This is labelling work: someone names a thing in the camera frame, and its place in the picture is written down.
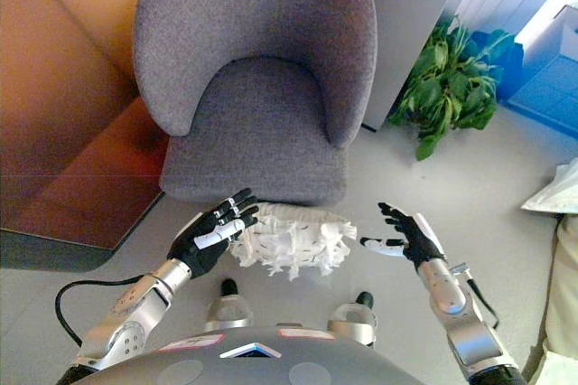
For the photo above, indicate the grey cabinet panel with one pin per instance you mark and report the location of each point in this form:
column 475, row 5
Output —
column 406, row 19

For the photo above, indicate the silver right robot leg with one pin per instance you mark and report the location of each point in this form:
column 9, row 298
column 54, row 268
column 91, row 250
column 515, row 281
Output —
column 352, row 317

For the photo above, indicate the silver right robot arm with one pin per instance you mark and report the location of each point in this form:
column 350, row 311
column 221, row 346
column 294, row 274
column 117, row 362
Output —
column 465, row 326

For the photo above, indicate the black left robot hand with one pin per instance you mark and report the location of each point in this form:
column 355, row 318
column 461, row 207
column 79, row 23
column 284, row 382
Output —
column 198, row 240

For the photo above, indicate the silver left robot leg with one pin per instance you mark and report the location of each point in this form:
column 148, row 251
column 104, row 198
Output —
column 228, row 310

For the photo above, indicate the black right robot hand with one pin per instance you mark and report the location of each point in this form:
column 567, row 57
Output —
column 420, row 240

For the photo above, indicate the silver robot leg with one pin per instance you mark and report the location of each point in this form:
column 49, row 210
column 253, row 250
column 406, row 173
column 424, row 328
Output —
column 228, row 310
column 352, row 317

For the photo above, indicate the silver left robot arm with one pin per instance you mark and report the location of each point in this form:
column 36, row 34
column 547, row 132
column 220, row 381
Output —
column 135, row 308

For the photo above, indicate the white fringed throw pillow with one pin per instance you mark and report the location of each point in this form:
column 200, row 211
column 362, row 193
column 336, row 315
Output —
column 289, row 240

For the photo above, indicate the beige drawer nightstand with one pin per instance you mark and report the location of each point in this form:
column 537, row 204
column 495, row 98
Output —
column 551, row 82

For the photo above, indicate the brown wooden table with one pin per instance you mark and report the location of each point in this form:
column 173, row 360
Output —
column 68, row 154

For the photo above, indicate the cream bed cover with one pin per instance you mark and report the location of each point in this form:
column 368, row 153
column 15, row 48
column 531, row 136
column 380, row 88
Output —
column 564, row 276

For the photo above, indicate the white bed pillow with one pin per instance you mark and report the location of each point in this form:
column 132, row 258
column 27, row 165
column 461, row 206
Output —
column 555, row 195

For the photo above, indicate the green leafy potted plant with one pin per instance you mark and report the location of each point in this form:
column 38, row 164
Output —
column 447, row 87

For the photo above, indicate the grey fabric armchair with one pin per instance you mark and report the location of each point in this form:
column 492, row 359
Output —
column 253, row 10

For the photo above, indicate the grey robot torso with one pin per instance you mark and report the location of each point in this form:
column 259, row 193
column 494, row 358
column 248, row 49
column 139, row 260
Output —
column 253, row 369

